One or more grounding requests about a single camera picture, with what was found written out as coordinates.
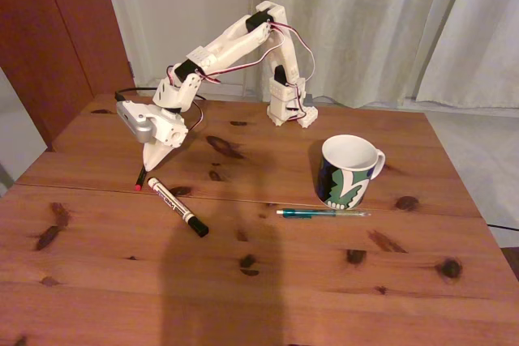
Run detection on thin black pen red end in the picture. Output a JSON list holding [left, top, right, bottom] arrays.
[[134, 165, 148, 191]]

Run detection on silver camera box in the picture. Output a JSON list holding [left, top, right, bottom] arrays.
[[116, 99, 157, 143]]

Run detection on white furniture panel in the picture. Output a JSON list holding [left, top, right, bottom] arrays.
[[0, 68, 48, 197]]

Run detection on green transparent pen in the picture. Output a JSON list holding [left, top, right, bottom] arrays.
[[277, 207, 372, 220]]

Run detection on white marker black cap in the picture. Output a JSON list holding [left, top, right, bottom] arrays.
[[146, 177, 210, 238]]

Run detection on red white servo wires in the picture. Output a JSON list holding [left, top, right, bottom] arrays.
[[168, 20, 317, 130]]

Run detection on white mug green blue pattern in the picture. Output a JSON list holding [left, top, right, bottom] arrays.
[[314, 134, 386, 211]]

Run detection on black camera cable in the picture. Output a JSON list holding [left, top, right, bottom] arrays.
[[114, 86, 157, 102]]

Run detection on brown wooden door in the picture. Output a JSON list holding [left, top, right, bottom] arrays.
[[0, 0, 137, 152]]

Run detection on white curtain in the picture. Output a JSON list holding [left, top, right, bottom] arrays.
[[242, 0, 474, 109], [415, 0, 519, 110]]

